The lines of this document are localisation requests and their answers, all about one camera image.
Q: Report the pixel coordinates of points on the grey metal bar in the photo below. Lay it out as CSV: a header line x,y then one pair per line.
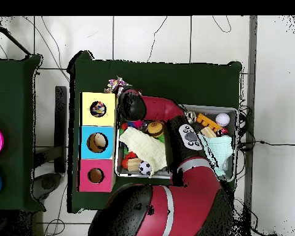
x,y
252,73

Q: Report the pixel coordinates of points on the colourful polka dot cloth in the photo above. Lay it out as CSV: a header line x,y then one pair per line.
x,y
115,84
98,109

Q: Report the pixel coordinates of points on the shallow mesh bin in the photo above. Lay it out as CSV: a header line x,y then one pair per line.
x,y
226,109

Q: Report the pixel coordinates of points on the small toy soccer ball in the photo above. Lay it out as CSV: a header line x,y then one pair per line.
x,y
145,168

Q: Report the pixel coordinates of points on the dark green tablecloth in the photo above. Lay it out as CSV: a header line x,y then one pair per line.
x,y
162,81
14,98

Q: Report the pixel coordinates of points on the wooden box with three holes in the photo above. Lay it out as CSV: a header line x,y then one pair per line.
x,y
105,152

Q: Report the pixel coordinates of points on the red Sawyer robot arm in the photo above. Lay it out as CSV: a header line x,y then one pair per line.
x,y
186,201

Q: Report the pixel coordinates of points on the mint green waffle cloth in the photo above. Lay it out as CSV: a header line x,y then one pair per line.
x,y
223,147

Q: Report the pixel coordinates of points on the hamburger toy ball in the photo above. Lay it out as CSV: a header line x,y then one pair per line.
x,y
155,128

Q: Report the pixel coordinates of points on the cream waffle cloth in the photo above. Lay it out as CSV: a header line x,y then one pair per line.
x,y
142,145

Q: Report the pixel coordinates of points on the black tripod leg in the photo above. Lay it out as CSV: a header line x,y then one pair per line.
x,y
14,41

